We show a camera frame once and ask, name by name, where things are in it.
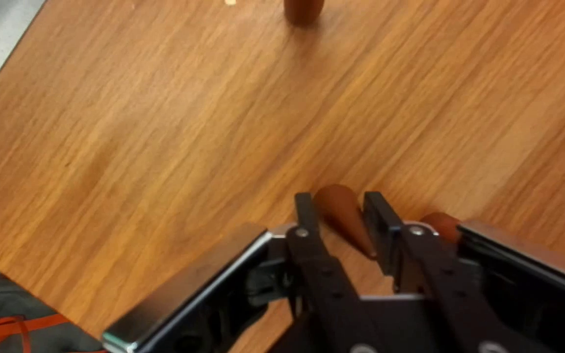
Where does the large brown wooden pawn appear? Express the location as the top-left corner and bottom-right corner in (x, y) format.
(282, 0), (327, 29)

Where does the red cable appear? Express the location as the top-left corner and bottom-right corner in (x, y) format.
(0, 311), (70, 349)

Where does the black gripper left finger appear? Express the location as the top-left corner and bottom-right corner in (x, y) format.
(284, 190), (392, 353)

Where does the dark grey bag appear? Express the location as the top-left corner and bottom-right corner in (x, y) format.
(0, 251), (106, 353)

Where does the slim brown wooden pawn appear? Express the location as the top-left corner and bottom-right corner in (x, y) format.
(418, 210), (465, 249)

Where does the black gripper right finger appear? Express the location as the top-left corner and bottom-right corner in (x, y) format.
(361, 190), (533, 353)

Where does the tall slim brown wooden cone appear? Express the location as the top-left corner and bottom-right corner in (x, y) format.
(312, 182), (378, 261)

